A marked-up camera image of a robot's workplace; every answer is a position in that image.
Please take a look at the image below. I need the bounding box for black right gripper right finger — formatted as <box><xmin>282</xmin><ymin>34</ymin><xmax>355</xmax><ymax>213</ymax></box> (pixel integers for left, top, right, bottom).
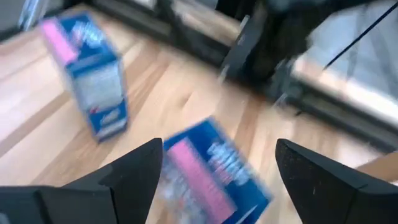
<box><xmin>275</xmin><ymin>139</ymin><xmax>398</xmax><ymax>224</ymax></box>

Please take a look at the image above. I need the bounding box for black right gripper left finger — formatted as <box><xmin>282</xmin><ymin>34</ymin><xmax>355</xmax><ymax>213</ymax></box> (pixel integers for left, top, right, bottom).
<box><xmin>39</xmin><ymin>139</ymin><xmax>164</xmax><ymax>224</ymax></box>

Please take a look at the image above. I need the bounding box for Frosted Flakes cereal box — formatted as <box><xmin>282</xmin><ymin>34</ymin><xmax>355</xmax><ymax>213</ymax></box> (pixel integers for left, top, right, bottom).
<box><xmin>40</xmin><ymin>12</ymin><xmax>130</xmax><ymax>144</ymax></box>
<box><xmin>146</xmin><ymin>116</ymin><xmax>274</xmax><ymax>224</ymax></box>

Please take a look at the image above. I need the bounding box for black metal table frame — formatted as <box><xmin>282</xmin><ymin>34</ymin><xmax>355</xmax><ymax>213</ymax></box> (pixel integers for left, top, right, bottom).
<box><xmin>83</xmin><ymin>0</ymin><xmax>398</xmax><ymax>153</ymax></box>

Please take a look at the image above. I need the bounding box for black floor cable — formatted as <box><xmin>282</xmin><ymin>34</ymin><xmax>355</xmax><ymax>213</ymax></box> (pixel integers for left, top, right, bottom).
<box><xmin>323</xmin><ymin>1</ymin><xmax>398</xmax><ymax>70</ymax></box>

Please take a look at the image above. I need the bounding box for grey metal post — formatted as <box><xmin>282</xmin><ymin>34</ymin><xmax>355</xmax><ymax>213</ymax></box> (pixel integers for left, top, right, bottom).
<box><xmin>18</xmin><ymin>0</ymin><xmax>47</xmax><ymax>30</ymax></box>

